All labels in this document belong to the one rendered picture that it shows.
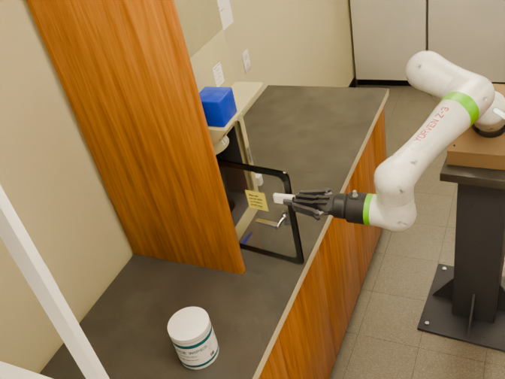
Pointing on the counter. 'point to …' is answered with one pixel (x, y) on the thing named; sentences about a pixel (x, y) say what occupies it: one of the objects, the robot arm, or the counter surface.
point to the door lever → (271, 222)
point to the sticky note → (256, 200)
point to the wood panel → (143, 125)
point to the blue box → (218, 105)
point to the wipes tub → (193, 338)
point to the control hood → (246, 89)
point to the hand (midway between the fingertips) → (284, 198)
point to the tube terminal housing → (199, 62)
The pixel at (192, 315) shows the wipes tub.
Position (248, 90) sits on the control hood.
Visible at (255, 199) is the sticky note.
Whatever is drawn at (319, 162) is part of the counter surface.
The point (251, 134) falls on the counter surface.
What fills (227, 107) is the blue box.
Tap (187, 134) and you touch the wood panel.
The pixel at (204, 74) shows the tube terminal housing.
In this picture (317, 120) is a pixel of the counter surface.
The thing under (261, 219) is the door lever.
